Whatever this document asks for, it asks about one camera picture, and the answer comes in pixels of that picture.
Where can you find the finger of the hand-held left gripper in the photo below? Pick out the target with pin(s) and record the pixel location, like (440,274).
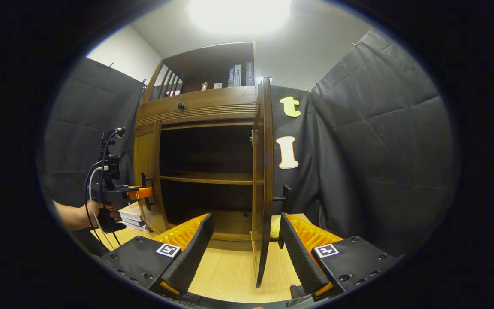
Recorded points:
(140,193)

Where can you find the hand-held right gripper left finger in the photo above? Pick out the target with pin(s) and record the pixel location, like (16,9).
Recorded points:
(195,253)

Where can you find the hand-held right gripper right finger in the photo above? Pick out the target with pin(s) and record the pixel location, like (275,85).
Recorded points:
(298,253)

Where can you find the wooden cabinet door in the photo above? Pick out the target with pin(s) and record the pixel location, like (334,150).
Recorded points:
(265,171)
(144,150)

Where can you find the wooden double-door shoe cabinet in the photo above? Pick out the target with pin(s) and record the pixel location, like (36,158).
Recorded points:
(212,56)

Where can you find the wooden cabinet shelf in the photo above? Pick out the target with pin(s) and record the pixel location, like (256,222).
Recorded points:
(208,177)

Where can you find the white paperback book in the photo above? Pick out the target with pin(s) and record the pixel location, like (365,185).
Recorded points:
(132,211)

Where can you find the thin white-edged book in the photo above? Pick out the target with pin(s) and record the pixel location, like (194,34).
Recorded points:
(137,227)
(134,222)

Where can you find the black backdrop cloth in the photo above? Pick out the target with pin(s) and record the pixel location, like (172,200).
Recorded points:
(380,150)

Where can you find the blue book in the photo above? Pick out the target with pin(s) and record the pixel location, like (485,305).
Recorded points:
(231,77)

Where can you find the dark book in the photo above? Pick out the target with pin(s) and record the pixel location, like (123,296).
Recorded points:
(249,74)

